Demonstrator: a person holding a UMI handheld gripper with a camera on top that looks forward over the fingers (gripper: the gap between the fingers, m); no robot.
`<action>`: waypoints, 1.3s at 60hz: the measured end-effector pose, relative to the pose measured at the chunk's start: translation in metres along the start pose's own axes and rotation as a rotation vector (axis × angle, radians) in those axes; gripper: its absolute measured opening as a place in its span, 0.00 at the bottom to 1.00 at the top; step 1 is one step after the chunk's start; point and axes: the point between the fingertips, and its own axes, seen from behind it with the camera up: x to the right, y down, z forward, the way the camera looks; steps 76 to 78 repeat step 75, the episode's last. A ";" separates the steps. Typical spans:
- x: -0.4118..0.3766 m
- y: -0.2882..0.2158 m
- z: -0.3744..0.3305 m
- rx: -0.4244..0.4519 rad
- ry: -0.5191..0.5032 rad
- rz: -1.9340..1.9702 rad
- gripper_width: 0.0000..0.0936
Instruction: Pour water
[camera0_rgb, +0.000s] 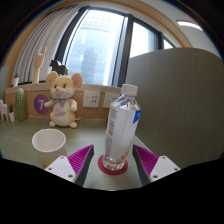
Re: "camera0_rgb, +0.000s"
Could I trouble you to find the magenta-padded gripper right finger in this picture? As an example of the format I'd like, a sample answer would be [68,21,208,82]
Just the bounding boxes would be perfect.
[132,144,181,187]

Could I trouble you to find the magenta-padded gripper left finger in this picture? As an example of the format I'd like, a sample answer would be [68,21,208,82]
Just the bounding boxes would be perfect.
[44,144,95,188]

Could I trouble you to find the clear plastic water bottle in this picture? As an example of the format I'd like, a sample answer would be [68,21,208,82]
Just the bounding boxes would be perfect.
[101,83,142,172]

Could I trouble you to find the pale yellow cup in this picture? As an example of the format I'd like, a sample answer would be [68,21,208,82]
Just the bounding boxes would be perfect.
[31,128,68,169]

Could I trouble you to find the flat round red coaster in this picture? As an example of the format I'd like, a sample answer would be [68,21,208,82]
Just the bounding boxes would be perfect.
[97,154,129,176]

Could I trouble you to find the grey-green desk partition panel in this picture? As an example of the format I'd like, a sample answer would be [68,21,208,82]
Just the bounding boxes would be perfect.
[124,47,224,169]

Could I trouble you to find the purple round number sign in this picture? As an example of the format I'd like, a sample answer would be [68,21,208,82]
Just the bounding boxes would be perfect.
[33,93,51,116]

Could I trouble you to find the beige plush mouse toy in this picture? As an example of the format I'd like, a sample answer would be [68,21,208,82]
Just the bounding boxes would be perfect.
[43,70,84,129]

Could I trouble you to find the tall green cactus ornament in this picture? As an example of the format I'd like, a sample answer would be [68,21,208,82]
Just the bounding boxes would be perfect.
[14,87,28,123]

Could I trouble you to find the pink horse figurine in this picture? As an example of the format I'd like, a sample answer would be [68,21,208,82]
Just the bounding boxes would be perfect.
[0,99,10,123]

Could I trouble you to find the dark-framed window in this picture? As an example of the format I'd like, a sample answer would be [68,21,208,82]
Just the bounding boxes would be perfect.
[54,5,176,88]

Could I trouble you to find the grey curtain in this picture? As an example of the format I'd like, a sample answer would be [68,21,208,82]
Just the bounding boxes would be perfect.
[13,4,83,84]

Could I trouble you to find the ceiling lights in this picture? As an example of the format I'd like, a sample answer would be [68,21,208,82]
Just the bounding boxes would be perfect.
[175,19,204,32]

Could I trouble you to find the white wall socket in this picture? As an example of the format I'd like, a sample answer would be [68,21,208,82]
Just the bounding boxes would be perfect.
[82,89,101,109]
[102,91,120,109]

